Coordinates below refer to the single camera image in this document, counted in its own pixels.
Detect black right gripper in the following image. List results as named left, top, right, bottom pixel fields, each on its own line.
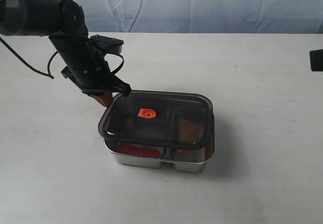
left=309, top=49, right=323, bottom=72

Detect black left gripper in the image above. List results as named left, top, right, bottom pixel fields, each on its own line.
left=60, top=41, right=131, bottom=107

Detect red toy sausage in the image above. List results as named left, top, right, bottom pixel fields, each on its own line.
left=117, top=144, right=163, bottom=158

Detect dark transparent lunch box lid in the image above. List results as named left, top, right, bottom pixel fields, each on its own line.
left=98, top=90, right=214, bottom=150

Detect yellow toy cheese wedge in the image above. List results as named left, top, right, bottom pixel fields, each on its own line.
left=176, top=118, right=204, bottom=156

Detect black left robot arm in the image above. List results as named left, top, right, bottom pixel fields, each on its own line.
left=1, top=0, right=131, bottom=107

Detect white wrinkled backdrop curtain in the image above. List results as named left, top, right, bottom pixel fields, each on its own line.
left=74, top=0, right=322, bottom=34

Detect steel two-compartment lunch box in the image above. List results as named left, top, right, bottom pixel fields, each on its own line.
left=104, top=133, right=215, bottom=174

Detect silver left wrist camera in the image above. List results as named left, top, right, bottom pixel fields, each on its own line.
left=90, top=35, right=124, bottom=55

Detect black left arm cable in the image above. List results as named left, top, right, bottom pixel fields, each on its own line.
left=0, top=36, right=125, bottom=80

